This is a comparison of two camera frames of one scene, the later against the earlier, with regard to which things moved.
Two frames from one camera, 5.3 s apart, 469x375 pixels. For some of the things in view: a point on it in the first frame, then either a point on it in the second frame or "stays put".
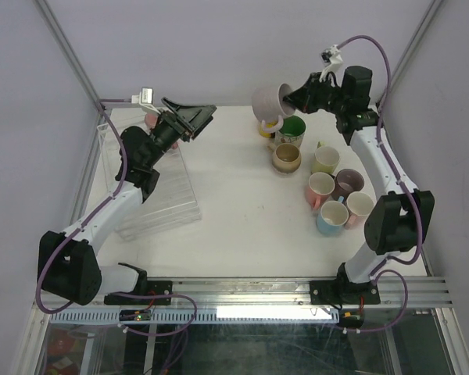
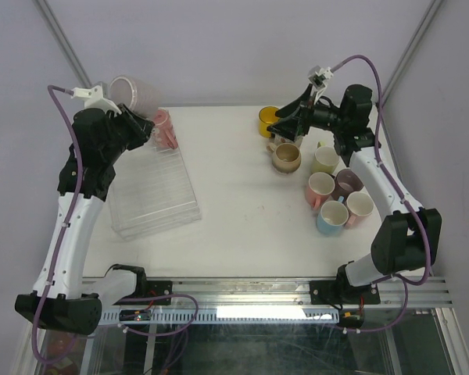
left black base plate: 145,287 stays put
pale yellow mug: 326,159 stays put
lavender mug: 269,107 → 137,94
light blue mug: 332,216 stays put
